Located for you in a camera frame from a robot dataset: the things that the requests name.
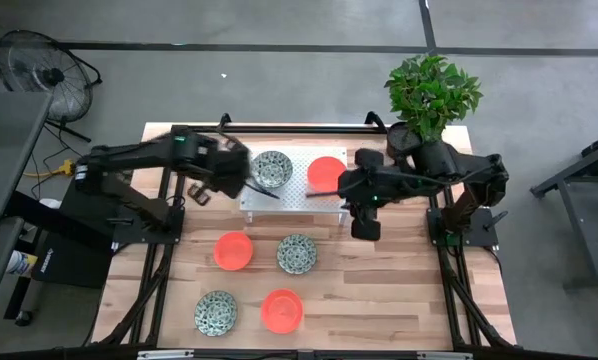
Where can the orange mini bowl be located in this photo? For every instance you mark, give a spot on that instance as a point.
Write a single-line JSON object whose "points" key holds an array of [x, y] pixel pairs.
{"points": [[324, 172], [233, 251], [281, 311]]}

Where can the dark grey desk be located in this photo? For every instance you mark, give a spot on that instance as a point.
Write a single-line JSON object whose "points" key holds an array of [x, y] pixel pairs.
{"points": [[9, 150]]}

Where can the black aluminium rig frame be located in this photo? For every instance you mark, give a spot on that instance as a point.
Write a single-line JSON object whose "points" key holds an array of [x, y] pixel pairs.
{"points": [[299, 129]]}

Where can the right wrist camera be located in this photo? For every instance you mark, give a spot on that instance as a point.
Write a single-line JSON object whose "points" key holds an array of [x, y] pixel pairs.
{"points": [[369, 159]]}

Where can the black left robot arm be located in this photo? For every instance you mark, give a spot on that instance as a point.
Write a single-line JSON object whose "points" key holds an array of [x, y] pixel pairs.
{"points": [[129, 157]]}

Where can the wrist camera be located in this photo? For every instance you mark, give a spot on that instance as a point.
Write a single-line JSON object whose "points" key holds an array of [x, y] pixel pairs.
{"points": [[199, 196], [369, 159]]}

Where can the white labelled container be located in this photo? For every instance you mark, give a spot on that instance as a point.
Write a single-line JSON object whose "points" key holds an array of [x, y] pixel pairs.
{"points": [[21, 262]]}

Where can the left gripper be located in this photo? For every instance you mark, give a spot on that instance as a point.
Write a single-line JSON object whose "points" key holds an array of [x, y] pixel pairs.
{"points": [[229, 170]]}

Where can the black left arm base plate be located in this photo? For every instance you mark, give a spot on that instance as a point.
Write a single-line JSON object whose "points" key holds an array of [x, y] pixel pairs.
{"points": [[176, 235]]}

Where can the silver metal bracket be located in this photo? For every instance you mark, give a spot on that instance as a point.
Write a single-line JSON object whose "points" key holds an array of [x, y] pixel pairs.
{"points": [[444, 355], [165, 354]]}

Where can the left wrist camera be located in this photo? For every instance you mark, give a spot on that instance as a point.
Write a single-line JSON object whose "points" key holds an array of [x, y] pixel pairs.
{"points": [[199, 196]]}

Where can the black floor fan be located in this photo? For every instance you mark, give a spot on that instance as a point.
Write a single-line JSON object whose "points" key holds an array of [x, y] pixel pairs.
{"points": [[53, 76]]}

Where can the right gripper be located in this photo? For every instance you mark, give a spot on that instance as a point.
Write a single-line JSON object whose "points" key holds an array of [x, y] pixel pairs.
{"points": [[366, 197]]}

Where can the white green patterned mini bowl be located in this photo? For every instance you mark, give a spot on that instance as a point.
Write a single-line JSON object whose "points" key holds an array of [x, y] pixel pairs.
{"points": [[215, 313], [273, 169], [296, 254]]}

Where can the green potted plant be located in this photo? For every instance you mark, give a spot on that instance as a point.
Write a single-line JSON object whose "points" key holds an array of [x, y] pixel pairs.
{"points": [[429, 95]]}

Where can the black equipment box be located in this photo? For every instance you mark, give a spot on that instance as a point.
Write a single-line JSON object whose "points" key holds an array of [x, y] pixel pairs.
{"points": [[79, 205]]}

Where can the black case with white lettering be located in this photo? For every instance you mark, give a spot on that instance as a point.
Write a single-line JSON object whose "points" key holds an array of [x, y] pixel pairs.
{"points": [[74, 260]]}

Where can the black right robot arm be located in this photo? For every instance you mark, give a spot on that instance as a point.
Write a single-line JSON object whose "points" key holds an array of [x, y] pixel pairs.
{"points": [[459, 165]]}

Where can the white perforated metal shelf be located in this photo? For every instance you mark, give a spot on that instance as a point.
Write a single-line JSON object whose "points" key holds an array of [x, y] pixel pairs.
{"points": [[294, 200]]}

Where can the dark metal cart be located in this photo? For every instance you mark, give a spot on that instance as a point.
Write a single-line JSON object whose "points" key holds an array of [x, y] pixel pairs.
{"points": [[579, 167]]}

